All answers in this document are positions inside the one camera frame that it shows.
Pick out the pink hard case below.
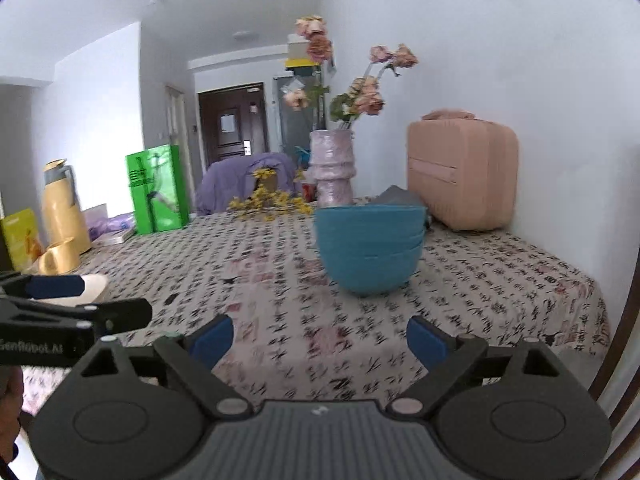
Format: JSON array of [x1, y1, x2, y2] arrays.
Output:
[[407, 110, 518, 231]]

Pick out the yellow box on refrigerator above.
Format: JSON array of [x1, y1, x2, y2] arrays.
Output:
[[285, 58, 318, 70]]

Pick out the cream plate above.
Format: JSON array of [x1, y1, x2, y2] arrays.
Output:
[[37, 274, 108, 307]]

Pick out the ceiling lamp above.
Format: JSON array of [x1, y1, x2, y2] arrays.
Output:
[[232, 30, 259, 41]]

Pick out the dried pink roses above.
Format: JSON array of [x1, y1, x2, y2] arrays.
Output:
[[284, 14, 419, 129]]

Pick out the pink textured vase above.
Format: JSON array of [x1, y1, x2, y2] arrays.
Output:
[[309, 129, 357, 207]]

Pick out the purple tissue pack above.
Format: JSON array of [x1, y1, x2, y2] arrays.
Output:
[[84, 211, 136, 240]]

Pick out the yellow green snack box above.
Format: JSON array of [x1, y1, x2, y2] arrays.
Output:
[[1, 208, 43, 271]]

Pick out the yellow thermos jug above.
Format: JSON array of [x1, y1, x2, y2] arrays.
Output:
[[42, 158, 91, 255]]

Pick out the grey purple folded cloth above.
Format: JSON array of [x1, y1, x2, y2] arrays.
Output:
[[370, 185, 432, 231]]

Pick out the calligraphy print tablecloth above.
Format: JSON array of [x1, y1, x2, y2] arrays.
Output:
[[19, 194, 612, 417]]

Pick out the green paper bag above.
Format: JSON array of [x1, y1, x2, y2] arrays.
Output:
[[126, 144, 190, 234]]

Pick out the yellow mug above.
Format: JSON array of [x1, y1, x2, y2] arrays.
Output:
[[38, 237, 80, 275]]

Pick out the white book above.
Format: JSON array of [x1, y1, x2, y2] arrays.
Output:
[[93, 228, 136, 247]]

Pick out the grey refrigerator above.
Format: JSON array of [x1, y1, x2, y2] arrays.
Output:
[[273, 70, 316, 162]]

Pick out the yellow flower branch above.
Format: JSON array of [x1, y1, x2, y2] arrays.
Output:
[[227, 168, 314, 221]]

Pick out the dark brown door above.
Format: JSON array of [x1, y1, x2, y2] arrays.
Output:
[[198, 84, 269, 168]]

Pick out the blue bowl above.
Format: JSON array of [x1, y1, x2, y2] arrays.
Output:
[[320, 244, 423, 296], [314, 204, 428, 244], [317, 232, 425, 257]]

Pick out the person left hand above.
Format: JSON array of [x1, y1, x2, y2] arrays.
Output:
[[0, 367, 24, 464]]

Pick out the chair with purple cover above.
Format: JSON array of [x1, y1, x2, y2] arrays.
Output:
[[195, 153, 296, 216]]

